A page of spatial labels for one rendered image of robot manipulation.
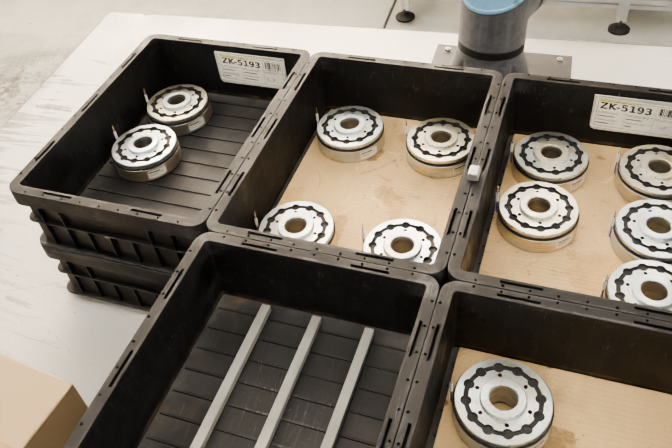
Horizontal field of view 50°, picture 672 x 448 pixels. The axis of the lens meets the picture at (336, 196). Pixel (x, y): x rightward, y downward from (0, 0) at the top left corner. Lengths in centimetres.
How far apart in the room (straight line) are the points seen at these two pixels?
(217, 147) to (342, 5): 209
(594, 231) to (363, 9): 227
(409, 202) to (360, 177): 9
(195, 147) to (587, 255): 61
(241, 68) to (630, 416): 78
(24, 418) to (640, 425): 66
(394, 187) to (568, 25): 206
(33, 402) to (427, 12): 250
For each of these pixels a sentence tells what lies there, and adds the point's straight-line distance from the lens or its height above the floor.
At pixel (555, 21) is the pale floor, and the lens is 305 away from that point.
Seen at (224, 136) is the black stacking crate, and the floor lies 83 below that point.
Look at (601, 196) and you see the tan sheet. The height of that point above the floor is 83.
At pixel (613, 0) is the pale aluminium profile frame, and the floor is 13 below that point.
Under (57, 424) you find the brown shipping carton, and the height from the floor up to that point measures 84.
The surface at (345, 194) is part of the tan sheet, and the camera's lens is 104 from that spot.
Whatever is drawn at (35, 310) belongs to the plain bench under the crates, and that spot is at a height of 70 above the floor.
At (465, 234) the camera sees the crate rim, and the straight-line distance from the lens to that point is 86.
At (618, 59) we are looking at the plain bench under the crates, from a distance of 156.
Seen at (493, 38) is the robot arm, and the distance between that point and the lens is 126.
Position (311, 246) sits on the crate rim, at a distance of 84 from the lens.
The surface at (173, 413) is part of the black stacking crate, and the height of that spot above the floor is 83.
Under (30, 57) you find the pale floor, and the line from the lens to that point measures 334.
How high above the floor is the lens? 155
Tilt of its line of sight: 44 degrees down
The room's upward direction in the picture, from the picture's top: 8 degrees counter-clockwise
